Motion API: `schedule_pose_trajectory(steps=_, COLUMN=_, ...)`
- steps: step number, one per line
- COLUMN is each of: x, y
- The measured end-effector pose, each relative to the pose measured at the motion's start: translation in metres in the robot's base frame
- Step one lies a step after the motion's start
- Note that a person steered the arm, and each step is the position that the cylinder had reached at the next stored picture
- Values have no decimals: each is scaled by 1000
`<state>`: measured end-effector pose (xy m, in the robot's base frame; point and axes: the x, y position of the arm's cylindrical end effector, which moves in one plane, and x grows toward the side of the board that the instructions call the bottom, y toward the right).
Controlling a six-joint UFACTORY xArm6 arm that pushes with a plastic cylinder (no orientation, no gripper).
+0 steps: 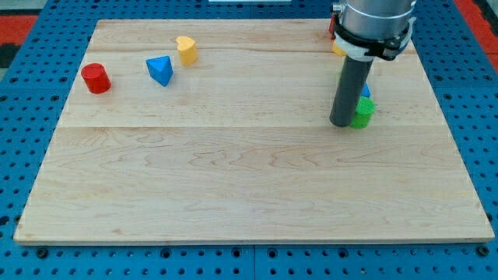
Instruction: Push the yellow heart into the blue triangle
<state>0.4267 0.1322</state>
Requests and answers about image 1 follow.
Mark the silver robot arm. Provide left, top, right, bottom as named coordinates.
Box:
left=331, top=0, right=416, bottom=40

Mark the yellow block under arm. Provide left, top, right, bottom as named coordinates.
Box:
left=332, top=42, right=347, bottom=57

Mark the red block under arm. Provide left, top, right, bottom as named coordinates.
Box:
left=328, top=14, right=336, bottom=40

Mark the yellow heart block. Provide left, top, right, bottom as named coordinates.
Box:
left=176, top=36, right=198, bottom=66

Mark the blue triangle block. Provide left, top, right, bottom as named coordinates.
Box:
left=146, top=56, right=174, bottom=86

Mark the wooden board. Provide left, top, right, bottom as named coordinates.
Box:
left=14, top=19, right=494, bottom=246

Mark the green ribbed block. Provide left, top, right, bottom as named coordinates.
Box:
left=349, top=96, right=376, bottom=129

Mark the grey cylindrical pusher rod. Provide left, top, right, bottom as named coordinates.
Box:
left=329, top=56, right=373, bottom=127

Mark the blue block behind rod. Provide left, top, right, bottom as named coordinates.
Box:
left=361, top=83, right=371, bottom=98

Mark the red cylinder block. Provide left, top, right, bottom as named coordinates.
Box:
left=81, top=63, right=111, bottom=94

